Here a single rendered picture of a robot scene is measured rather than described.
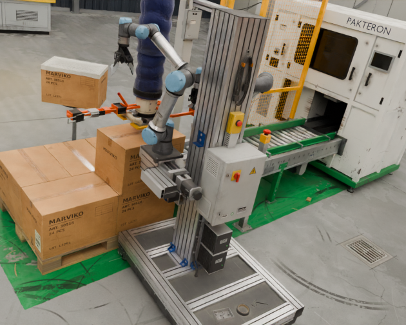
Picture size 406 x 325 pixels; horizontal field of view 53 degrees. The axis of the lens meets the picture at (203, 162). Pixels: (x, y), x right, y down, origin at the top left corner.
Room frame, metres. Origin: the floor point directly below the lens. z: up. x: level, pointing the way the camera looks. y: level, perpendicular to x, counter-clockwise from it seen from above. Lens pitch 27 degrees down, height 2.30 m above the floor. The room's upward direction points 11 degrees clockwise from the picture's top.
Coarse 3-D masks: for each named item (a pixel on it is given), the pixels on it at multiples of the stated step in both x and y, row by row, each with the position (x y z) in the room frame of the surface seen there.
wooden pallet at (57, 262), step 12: (0, 204) 2.86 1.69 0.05; (12, 216) 2.63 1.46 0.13; (24, 240) 2.51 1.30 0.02; (108, 240) 2.58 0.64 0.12; (36, 252) 2.27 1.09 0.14; (72, 252) 2.36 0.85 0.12; (84, 252) 2.50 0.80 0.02; (96, 252) 2.52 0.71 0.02; (48, 264) 2.23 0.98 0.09; (60, 264) 2.29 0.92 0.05
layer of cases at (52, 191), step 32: (0, 160) 2.81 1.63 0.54; (32, 160) 2.89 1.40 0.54; (64, 160) 2.99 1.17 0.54; (0, 192) 2.85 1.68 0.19; (32, 192) 2.44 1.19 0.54; (64, 192) 2.52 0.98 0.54; (96, 192) 2.60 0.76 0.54; (32, 224) 2.32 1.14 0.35; (64, 224) 2.31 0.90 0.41; (96, 224) 2.50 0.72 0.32; (128, 224) 2.71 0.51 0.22
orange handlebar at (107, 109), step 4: (128, 104) 2.88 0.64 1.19; (132, 104) 2.90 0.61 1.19; (136, 104) 2.92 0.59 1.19; (100, 108) 2.70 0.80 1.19; (104, 108) 2.70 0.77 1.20; (108, 108) 2.71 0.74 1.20; (112, 108) 2.76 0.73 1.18; (128, 108) 2.82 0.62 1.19; (132, 108) 2.85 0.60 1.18; (156, 108) 2.95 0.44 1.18; (84, 112) 2.60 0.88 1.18; (88, 112) 2.59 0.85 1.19; (108, 112) 2.70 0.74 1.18; (184, 112) 2.94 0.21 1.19; (188, 112) 2.96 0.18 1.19; (192, 112) 2.99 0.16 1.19; (68, 116) 2.48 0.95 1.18; (172, 116) 2.84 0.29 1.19; (176, 116) 2.86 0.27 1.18
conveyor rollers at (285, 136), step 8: (288, 128) 4.83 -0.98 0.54; (296, 128) 4.86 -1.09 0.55; (248, 136) 4.33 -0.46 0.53; (256, 136) 4.37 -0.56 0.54; (272, 136) 4.45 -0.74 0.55; (280, 136) 4.49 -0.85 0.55; (288, 136) 4.60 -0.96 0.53; (296, 136) 4.62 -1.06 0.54; (304, 136) 4.66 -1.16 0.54; (312, 136) 4.70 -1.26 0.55; (256, 144) 4.12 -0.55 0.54; (272, 144) 4.20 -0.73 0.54; (280, 144) 4.24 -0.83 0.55; (312, 144) 4.46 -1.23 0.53; (184, 152) 3.59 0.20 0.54
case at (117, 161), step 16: (112, 128) 2.94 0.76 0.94; (128, 128) 3.00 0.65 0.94; (96, 144) 2.88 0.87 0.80; (112, 144) 2.74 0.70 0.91; (128, 144) 2.71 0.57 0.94; (176, 144) 3.00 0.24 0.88; (96, 160) 2.87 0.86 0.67; (112, 160) 2.73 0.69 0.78; (128, 160) 2.65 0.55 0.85; (112, 176) 2.72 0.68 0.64; (128, 176) 2.66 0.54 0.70; (128, 192) 2.67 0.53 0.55
